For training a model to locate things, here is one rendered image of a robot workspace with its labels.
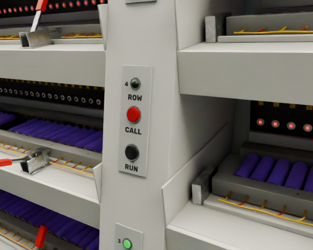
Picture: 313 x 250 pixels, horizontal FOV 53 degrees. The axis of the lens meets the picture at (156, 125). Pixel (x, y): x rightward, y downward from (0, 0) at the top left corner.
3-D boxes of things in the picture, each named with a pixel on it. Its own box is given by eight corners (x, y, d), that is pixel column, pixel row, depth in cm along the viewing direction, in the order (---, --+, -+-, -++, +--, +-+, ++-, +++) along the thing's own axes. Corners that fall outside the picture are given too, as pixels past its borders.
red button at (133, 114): (137, 123, 34) (138, 108, 34) (125, 121, 35) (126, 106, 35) (142, 122, 35) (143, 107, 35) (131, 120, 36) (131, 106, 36)
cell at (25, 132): (53, 129, 65) (26, 142, 60) (47, 128, 66) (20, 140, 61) (51, 121, 64) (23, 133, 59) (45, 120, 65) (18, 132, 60)
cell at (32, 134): (59, 130, 63) (33, 144, 59) (53, 129, 64) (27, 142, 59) (57, 122, 63) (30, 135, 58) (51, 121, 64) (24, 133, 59)
